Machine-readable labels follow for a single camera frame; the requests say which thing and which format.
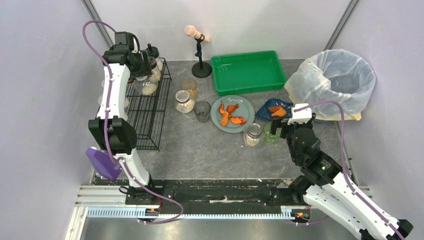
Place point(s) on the beige microphone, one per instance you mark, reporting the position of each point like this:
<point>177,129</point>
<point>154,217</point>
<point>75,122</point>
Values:
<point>192,32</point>

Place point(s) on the orange breaded food piece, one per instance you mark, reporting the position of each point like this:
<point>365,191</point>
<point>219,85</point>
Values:
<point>279,113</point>

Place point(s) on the orange fried chicken piece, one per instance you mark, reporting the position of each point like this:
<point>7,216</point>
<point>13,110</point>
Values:
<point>238,120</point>

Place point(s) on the black wire rack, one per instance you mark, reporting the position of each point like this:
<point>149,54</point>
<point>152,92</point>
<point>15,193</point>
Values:
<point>146,113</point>

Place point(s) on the small glass jar rice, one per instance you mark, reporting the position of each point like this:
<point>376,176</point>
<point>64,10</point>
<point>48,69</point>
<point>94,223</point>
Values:
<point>146,85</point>

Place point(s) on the purple plastic base cover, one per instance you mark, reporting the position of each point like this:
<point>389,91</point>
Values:
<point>102,163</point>

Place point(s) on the brown fried food piece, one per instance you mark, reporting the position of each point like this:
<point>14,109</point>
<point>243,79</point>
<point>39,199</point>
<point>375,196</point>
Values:
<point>274,109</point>

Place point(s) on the amber glass cup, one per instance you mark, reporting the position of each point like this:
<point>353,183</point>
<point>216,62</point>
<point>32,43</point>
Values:
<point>190,85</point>

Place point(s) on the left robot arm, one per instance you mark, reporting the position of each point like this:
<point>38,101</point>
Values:
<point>124,61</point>

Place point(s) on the orange chicken drumstick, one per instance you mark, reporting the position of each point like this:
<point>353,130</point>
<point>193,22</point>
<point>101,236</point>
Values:
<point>232,108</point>

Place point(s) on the black knob lid jar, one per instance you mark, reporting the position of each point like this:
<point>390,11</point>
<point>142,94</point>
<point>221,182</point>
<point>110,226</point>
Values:
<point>154,52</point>

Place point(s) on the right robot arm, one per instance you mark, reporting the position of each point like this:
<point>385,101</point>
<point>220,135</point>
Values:
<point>324,186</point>

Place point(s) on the grey round plate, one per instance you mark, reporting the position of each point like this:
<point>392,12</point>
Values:
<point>245,110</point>

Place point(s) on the black lid spice jar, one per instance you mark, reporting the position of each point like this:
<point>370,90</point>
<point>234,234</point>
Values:
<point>155,69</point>

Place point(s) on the orange chicken wing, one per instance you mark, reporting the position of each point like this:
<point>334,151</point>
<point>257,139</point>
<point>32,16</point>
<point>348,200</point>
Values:
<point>221,108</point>

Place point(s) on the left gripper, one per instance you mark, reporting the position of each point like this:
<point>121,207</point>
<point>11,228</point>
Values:
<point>143,66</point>

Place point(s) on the glass jar silver rim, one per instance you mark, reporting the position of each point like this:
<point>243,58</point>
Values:
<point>184,103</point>

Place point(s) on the dark blue leaf plate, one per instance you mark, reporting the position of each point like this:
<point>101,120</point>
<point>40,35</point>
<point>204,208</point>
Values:
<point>264,112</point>

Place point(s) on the green plastic tray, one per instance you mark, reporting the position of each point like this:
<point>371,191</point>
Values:
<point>244,73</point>

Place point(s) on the orange breaded chicken strip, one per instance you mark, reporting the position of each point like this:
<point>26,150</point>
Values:
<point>225,119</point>

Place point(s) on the green glass cup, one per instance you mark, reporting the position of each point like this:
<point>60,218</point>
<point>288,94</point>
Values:
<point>269,138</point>

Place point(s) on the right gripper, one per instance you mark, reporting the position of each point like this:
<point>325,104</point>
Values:
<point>284,127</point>

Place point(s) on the smoky grey glass cup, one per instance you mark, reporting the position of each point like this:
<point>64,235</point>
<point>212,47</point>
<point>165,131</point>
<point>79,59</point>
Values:
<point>202,111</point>

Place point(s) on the trash bin with plastic bag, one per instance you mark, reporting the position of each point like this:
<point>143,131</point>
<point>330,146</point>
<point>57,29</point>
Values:
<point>336,74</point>

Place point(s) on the black microphone stand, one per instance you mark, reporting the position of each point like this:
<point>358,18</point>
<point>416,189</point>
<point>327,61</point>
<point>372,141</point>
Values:
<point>200,69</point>

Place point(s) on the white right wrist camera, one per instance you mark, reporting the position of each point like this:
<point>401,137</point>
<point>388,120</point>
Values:
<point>301,114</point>

